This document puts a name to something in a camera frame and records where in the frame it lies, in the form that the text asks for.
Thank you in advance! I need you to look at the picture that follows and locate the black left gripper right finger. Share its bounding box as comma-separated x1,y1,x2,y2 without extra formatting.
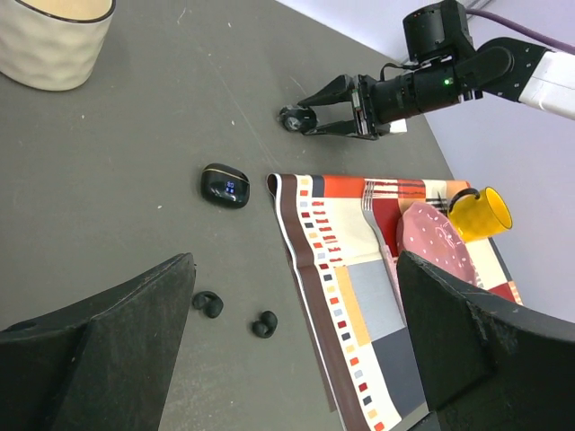
397,251,574,430

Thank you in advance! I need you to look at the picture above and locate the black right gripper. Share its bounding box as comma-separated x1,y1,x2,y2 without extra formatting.
296,66,463,137

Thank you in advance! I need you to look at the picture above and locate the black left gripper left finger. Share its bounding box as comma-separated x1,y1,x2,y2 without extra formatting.
1,253,196,430

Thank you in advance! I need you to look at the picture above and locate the black marbled earbud case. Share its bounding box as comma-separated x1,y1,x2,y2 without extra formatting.
278,105,318,134

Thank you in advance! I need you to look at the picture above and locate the black ear-hook earbud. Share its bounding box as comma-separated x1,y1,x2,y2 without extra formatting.
191,291,224,319
252,311,279,339

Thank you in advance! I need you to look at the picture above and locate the glossy black gold-trim charging case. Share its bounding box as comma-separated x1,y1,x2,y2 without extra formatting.
200,163,251,209

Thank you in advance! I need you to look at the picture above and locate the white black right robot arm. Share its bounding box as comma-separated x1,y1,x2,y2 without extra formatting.
279,1,574,140

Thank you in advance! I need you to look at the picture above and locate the colourful patchwork placemat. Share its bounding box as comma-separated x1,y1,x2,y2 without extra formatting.
266,172,525,431

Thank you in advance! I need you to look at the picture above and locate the pink dotted plate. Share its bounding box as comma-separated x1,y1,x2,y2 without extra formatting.
396,202,477,286

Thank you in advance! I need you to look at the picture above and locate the cream dimpled ceramic mug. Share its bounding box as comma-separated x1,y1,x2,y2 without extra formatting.
1,1,117,92

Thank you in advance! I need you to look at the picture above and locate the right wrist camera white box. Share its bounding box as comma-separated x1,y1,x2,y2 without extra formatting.
388,119,407,135

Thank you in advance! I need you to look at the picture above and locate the silver fork pink handle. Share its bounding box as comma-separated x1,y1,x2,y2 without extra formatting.
361,180,407,324

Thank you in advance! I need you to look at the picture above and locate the yellow mug black handle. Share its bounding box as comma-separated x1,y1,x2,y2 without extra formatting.
447,187,513,242

